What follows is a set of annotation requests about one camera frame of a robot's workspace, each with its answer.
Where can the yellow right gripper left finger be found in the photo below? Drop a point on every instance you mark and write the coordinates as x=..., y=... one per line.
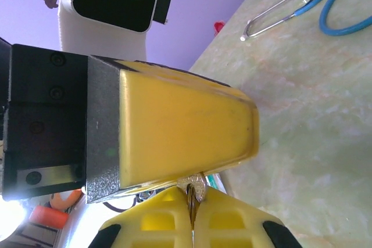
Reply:
x=151, y=227

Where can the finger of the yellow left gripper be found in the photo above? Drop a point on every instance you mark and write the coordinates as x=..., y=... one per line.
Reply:
x=186, y=126

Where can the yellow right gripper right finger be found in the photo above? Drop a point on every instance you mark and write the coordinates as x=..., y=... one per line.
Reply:
x=232, y=224

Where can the small metal key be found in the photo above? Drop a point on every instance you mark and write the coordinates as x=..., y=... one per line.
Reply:
x=195, y=187

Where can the colourful printed packet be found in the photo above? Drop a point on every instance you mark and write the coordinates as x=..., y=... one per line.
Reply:
x=217, y=182

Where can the orange curved object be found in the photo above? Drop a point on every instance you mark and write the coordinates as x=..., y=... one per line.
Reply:
x=67, y=200

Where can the orange cylinder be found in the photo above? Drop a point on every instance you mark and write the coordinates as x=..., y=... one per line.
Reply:
x=48, y=217

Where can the blue stethoscope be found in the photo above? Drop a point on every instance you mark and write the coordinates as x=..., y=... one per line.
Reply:
x=331, y=24

